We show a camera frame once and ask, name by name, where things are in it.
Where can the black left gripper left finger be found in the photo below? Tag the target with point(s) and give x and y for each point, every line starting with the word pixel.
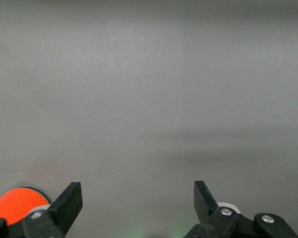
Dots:
pixel 69 203

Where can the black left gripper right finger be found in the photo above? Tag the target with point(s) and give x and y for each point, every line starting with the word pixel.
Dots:
pixel 203 203

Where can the orange cylindrical container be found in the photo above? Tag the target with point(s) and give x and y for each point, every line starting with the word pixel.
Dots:
pixel 12 205

